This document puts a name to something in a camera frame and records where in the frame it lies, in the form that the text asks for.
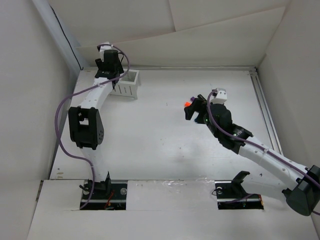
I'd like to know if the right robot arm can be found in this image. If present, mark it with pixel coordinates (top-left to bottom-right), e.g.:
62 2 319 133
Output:
184 95 320 216

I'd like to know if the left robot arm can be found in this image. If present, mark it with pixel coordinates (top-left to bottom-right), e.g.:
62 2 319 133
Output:
68 49 124 199

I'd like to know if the white two-compartment organizer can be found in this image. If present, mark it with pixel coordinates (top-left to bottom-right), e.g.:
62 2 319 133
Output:
110 69 141 100

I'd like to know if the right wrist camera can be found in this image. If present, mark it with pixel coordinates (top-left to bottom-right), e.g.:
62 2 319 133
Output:
210 87 228 105

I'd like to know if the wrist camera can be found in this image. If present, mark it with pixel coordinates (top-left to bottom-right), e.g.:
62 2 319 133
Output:
210 87 228 105
97 41 113 62

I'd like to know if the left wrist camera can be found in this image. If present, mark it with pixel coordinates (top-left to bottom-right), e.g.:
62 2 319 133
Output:
97 41 113 62

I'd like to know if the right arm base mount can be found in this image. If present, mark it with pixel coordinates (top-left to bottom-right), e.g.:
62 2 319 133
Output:
211 171 264 210

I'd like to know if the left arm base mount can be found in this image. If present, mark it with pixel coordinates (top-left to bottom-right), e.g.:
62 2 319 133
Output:
79 180 128 211

